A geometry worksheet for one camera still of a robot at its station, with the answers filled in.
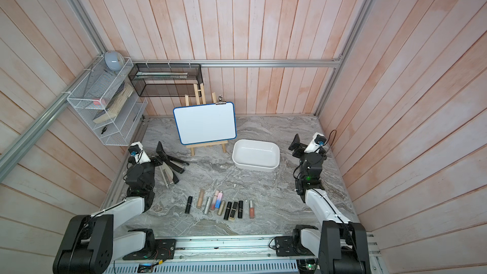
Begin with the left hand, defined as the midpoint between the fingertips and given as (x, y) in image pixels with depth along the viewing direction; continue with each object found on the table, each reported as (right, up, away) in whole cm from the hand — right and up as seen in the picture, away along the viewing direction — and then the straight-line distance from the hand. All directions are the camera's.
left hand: (152, 146), depth 84 cm
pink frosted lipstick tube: (+28, -25, 0) cm, 38 cm away
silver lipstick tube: (+25, -27, 0) cm, 36 cm away
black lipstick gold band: (+34, -29, -2) cm, 45 cm away
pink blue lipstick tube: (+30, -25, +2) cm, 39 cm away
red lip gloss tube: (+45, -29, -2) cm, 53 cm away
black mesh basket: (-2, +36, +20) cm, 42 cm away
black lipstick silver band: (+16, -27, 0) cm, 31 cm away
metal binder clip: (+30, +21, +4) cm, 37 cm away
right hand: (+69, +4, -2) cm, 69 cm away
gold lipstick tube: (+31, -28, -1) cm, 42 cm away
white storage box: (+49, -7, +19) cm, 53 cm away
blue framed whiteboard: (+22, +11, +10) cm, 27 cm away
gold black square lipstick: (+36, -30, -4) cm, 47 cm away
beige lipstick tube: (+21, -24, +2) cm, 32 cm away
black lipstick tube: (+40, -28, -1) cm, 49 cm away
